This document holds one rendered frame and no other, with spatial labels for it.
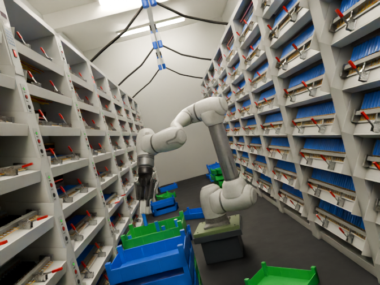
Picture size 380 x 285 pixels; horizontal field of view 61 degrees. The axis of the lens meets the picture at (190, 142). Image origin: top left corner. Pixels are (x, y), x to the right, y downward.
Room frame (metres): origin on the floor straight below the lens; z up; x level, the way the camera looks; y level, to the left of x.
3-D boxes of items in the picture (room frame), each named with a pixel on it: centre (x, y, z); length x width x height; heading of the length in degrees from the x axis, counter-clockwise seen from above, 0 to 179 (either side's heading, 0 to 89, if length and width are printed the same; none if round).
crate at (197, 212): (3.38, 0.13, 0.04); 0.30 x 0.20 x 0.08; 62
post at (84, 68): (2.72, 0.75, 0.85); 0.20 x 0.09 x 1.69; 92
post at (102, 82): (3.42, 0.78, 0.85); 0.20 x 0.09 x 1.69; 92
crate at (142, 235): (1.62, 0.28, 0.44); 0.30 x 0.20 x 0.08; 88
